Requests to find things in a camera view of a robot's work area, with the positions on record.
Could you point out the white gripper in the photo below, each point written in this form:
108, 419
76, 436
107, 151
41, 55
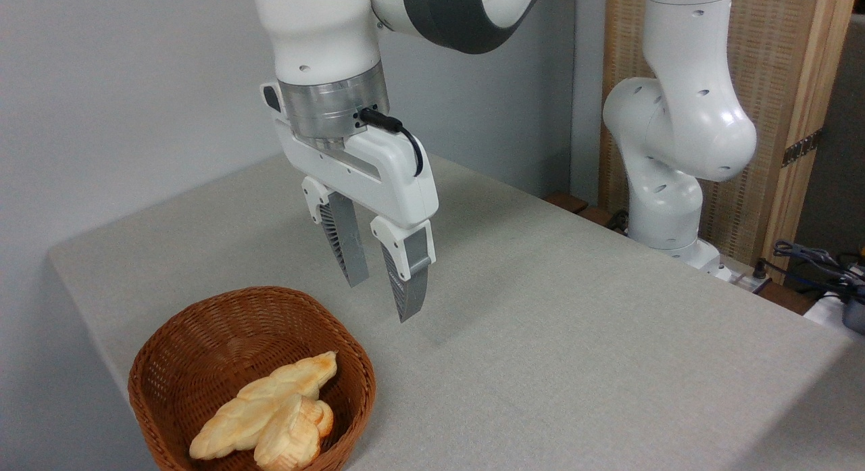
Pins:
378, 174

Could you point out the small braided bread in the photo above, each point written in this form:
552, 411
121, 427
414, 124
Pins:
290, 437

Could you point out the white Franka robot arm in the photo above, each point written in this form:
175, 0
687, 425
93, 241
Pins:
676, 119

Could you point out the long braided bread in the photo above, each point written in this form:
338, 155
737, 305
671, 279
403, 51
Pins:
230, 417

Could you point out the brown wicker basket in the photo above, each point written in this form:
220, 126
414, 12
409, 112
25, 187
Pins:
203, 336

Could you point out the black power plug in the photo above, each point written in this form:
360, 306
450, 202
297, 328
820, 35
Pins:
761, 269

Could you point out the metal screen hinge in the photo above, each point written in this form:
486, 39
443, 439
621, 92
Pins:
802, 147

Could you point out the wooden folding screen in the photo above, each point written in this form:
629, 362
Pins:
777, 52

